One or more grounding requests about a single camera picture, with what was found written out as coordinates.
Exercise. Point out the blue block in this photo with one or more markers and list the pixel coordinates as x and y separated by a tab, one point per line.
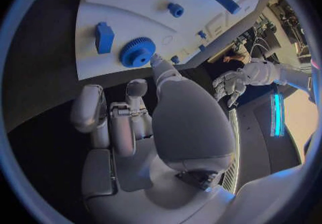
103	37

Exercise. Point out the blue long cylinder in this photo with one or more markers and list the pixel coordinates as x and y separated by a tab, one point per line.
226	1

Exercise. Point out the blue gear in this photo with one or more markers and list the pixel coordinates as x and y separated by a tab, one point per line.
137	52

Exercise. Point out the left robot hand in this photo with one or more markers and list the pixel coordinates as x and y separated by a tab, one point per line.
227	87

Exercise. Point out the blue short cylinder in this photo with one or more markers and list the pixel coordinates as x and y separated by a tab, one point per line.
175	9

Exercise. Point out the glowing light bar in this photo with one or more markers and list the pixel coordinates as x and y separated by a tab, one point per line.
277	114

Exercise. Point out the white task board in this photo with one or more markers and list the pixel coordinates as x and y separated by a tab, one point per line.
141	17

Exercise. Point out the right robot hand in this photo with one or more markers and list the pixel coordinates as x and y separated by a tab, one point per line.
191	123

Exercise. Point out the person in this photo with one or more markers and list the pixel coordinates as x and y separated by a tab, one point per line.
232	58

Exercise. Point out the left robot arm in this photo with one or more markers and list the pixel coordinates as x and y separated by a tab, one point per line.
274	73

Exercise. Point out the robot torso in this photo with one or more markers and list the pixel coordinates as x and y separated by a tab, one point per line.
261	143

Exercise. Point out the blue peg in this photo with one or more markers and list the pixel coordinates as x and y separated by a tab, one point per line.
202	48
202	34
174	59

